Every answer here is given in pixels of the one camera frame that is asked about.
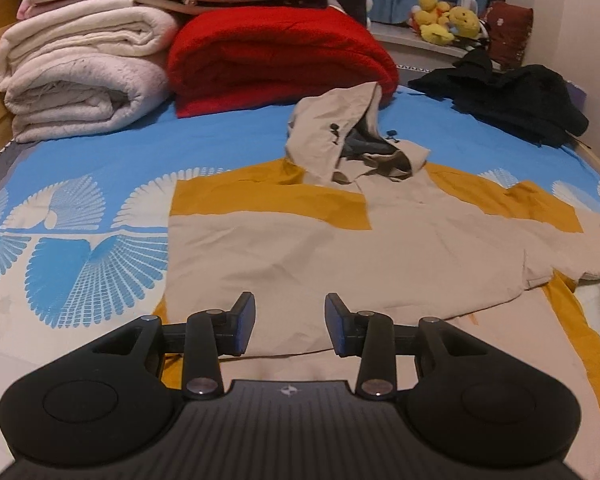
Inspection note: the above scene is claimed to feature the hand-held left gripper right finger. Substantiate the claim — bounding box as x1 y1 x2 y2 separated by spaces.
325 292 481 401

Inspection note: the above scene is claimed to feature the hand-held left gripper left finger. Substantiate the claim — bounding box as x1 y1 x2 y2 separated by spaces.
87 291 257 402

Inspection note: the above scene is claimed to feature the grey-white folded quilt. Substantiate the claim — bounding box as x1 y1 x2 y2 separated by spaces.
2 55 173 144

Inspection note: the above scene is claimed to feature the black clothing pile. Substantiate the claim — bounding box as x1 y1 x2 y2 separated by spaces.
407 50 590 149

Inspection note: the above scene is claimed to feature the dark red cushion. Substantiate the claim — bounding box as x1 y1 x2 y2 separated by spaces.
486 1 535 68

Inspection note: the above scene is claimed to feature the cream folded quilt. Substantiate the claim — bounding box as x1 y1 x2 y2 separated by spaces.
0 7 182 93

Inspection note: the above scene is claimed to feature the blue printed bed sheet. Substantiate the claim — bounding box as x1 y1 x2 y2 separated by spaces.
0 80 600 480

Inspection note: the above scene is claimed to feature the red fleece blanket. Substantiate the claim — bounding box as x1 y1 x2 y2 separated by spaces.
167 8 400 119

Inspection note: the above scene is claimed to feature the yellow plush toy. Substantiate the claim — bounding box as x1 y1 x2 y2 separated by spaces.
447 6 482 41
410 0 454 46

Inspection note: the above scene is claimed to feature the grey window ledge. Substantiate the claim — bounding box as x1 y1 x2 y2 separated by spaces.
369 21 486 68

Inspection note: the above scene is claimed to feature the beige and mustard hooded jacket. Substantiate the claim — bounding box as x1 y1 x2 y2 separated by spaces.
152 81 600 411

